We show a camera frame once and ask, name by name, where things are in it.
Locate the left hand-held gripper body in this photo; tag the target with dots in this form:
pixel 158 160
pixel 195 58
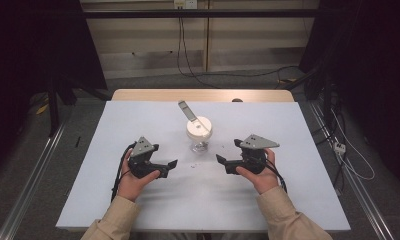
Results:
pixel 142 156

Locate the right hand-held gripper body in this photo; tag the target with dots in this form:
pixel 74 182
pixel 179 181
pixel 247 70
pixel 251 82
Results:
pixel 254 153

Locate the clear jar with white lid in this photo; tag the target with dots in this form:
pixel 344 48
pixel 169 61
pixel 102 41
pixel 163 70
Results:
pixel 199 128

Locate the person's right hand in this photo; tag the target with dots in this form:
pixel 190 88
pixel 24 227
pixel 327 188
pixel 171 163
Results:
pixel 263 180

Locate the person's left hand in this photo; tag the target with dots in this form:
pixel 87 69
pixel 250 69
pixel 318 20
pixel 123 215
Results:
pixel 133 183

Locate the small black pen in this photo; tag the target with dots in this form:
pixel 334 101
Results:
pixel 77 142

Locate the white power strip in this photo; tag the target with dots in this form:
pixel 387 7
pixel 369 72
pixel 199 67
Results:
pixel 339 147

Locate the black metal stand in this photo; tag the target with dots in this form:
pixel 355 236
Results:
pixel 53 110

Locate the yellow tape piece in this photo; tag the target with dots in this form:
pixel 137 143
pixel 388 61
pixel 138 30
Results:
pixel 42 109

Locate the black horizontal bar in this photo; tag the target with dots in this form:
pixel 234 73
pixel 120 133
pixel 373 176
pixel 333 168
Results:
pixel 201 13

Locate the black curtain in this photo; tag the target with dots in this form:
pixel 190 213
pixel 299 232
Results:
pixel 371 66
pixel 31 50

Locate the aluminium floor rail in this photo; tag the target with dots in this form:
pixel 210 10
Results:
pixel 31 186
pixel 361 200

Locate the white wall socket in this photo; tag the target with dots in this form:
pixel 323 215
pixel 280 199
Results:
pixel 185 3

